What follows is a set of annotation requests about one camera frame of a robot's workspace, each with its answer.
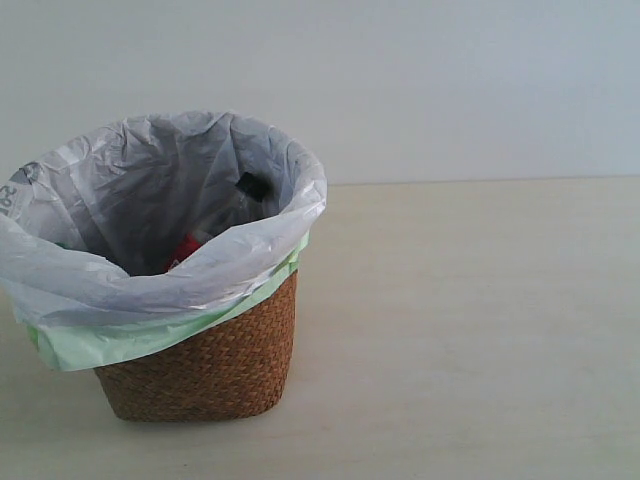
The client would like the red label plastic bottle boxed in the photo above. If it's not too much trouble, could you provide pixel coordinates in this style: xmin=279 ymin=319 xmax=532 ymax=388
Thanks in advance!
xmin=165 ymin=172 xmax=273 ymax=271

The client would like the woven wicker waste basket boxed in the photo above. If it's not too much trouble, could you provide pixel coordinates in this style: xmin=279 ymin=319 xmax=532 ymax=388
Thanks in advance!
xmin=94 ymin=275 xmax=297 ymax=422

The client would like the white plastic bin liner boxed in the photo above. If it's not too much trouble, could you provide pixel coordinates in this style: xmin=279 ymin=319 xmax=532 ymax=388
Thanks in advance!
xmin=1 ymin=111 xmax=327 ymax=327

